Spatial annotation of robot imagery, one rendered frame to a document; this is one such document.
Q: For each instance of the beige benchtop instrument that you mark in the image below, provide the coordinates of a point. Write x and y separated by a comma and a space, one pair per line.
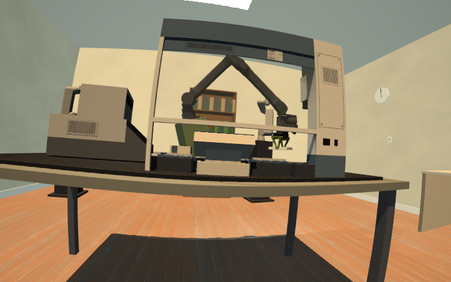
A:
101, 129

